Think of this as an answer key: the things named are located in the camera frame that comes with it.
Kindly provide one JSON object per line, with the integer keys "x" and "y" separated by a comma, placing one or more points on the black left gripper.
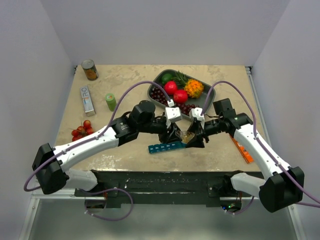
{"x": 171, "y": 136}

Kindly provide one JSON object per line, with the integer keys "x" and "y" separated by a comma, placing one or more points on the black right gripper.
{"x": 197, "y": 141}

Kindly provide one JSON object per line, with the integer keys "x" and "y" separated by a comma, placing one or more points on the clear pill bottle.
{"x": 185, "y": 136}

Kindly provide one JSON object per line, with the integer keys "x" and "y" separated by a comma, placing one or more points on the teal weekly pill organizer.
{"x": 164, "y": 147}

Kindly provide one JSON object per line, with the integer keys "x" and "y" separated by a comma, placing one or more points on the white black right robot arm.
{"x": 280, "y": 185}

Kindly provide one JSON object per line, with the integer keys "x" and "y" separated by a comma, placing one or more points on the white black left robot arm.
{"x": 53, "y": 166}

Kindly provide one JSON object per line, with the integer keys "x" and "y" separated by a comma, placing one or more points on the grey plastic fruit tray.
{"x": 205, "y": 100}

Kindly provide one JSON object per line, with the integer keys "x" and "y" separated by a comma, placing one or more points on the red pomegranate right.
{"x": 180, "y": 96}

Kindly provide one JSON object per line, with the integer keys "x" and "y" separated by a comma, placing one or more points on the red pomegranate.
{"x": 170, "y": 87}
{"x": 180, "y": 96}

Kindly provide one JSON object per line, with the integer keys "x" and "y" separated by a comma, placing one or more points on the dark red grape bunch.
{"x": 154, "y": 93}

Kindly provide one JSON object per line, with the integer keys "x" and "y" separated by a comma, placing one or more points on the orange pineapple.
{"x": 193, "y": 87}

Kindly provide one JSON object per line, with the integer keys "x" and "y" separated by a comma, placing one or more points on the red pomegranate left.
{"x": 170, "y": 87}

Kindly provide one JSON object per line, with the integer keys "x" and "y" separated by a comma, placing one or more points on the orange cardboard box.
{"x": 245, "y": 154}

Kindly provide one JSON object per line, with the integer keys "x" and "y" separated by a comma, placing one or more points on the green lime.
{"x": 166, "y": 78}

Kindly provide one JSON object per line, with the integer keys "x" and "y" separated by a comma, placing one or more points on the green cylindrical bottle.
{"x": 111, "y": 101}

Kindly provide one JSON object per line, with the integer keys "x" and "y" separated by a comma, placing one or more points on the silver toothpaste box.
{"x": 88, "y": 106}

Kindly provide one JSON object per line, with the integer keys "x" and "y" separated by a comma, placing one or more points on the red cherry cluster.
{"x": 85, "y": 129}

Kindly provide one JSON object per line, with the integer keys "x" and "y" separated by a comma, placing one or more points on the tin food can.
{"x": 90, "y": 69}

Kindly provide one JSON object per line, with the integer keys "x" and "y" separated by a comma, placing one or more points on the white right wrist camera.
{"x": 197, "y": 113}

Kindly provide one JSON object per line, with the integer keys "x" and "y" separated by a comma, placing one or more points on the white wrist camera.
{"x": 197, "y": 113}
{"x": 172, "y": 113}

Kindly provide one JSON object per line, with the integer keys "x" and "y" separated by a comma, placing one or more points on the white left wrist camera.
{"x": 172, "y": 113}

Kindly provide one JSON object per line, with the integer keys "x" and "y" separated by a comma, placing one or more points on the black table front rail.
{"x": 161, "y": 188}

